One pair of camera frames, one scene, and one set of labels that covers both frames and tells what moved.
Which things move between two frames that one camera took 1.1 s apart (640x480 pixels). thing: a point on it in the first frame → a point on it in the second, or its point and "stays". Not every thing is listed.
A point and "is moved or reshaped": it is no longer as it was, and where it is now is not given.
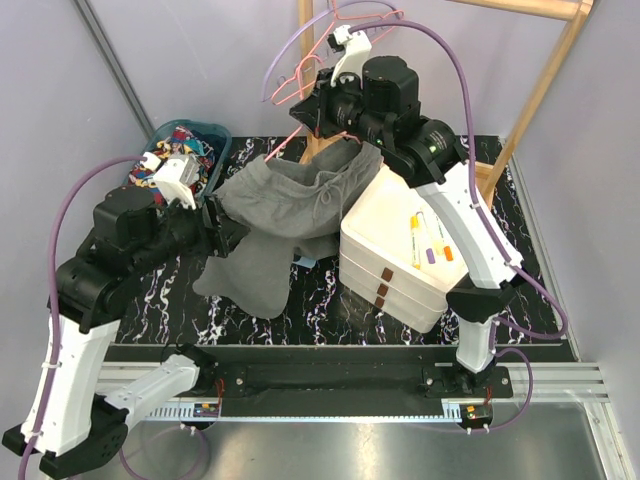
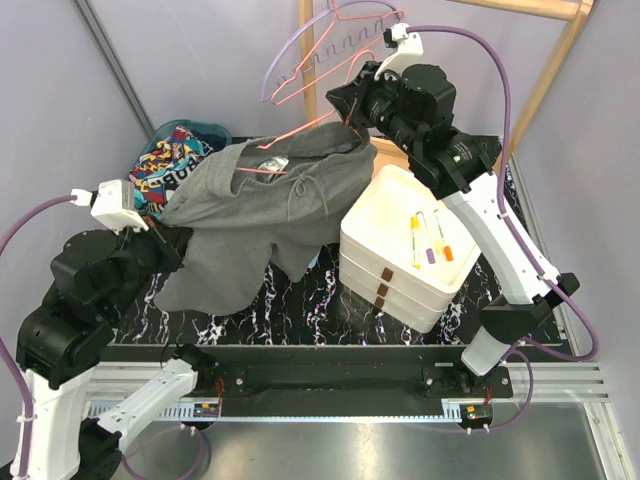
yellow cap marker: (415, 250) stays
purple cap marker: (428, 234) stays
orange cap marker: (447, 249) stays
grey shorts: (290, 207) is moved or reshaped
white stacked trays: (397, 254) stays
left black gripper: (225, 234) → (172, 243)
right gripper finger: (308, 112) → (347, 100)
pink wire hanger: (299, 94) → (261, 147)
